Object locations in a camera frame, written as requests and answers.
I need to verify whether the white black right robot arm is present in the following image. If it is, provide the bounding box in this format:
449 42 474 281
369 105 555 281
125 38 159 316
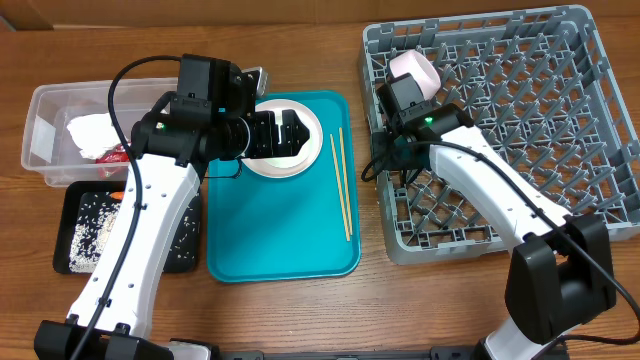
361 73 639 359

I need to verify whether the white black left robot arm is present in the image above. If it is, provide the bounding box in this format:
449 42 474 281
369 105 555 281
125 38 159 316
34 54 310 359

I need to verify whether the white paper napkin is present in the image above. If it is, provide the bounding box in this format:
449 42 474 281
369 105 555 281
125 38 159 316
66 113 121 160

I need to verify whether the black rectangular tray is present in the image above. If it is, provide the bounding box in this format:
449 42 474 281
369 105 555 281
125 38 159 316
52 179 203 276

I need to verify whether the left wooden chopstick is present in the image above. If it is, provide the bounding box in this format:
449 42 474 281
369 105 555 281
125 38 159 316
329 134 351 242

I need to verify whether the small white plate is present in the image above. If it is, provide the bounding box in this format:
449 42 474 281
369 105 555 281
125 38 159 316
264 111 322 169

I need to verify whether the grey dishwasher rack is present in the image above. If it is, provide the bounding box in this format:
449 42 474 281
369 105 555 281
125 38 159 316
359 5 639 241

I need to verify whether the white rice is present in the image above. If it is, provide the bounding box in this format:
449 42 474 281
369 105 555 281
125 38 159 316
67 192 202 274

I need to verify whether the right wooden chopstick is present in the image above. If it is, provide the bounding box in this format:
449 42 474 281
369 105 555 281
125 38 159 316
339 127 353 237

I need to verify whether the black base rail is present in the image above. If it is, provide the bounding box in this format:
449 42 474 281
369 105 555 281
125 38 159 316
164 342 486 360

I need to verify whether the red snack wrapper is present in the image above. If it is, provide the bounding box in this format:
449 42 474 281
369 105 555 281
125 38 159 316
95 145 129 180

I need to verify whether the teal serving tray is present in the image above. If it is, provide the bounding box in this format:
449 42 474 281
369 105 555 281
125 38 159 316
207 90 361 283

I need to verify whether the white bowl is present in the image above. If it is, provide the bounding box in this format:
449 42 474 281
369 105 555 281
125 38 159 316
390 49 441 100

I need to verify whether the clear plastic waste bin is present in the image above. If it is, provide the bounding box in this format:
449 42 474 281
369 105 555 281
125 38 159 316
21 78 177 187

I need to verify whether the large white plate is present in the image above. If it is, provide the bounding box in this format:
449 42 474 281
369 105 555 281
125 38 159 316
243 99 324 178

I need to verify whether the wooden chopstick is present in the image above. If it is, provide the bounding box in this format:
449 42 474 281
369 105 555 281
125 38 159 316
329 134 351 242
339 127 353 237

